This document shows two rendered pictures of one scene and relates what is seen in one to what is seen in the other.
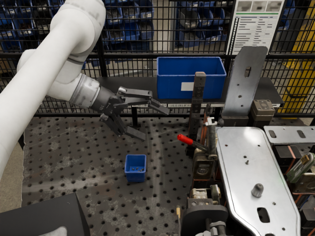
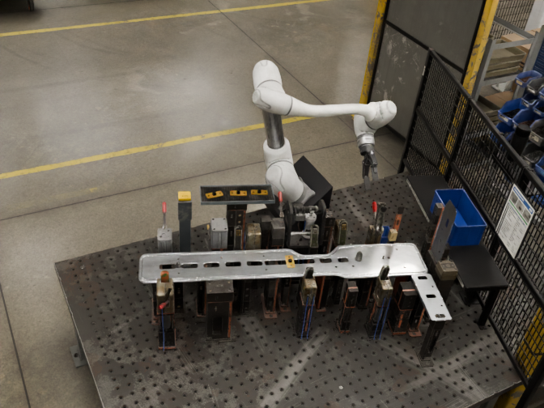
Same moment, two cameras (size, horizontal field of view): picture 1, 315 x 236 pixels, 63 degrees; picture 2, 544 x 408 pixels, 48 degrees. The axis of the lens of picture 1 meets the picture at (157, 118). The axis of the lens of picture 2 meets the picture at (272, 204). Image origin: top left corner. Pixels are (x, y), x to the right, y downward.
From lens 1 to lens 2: 276 cm
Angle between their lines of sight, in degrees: 58
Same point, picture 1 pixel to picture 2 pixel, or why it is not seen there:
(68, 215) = (320, 191)
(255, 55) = (452, 212)
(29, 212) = (316, 175)
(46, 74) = (332, 111)
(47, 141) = (389, 189)
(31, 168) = (361, 187)
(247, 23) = (512, 214)
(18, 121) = (311, 112)
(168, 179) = not seen: hidden behind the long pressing
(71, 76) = (362, 129)
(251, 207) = (346, 254)
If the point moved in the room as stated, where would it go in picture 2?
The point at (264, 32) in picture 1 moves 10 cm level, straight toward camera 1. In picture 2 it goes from (517, 234) to (495, 229)
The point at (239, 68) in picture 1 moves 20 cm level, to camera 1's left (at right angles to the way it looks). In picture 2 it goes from (445, 214) to (431, 189)
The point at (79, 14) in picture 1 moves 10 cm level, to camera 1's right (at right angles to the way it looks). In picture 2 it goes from (374, 107) to (380, 117)
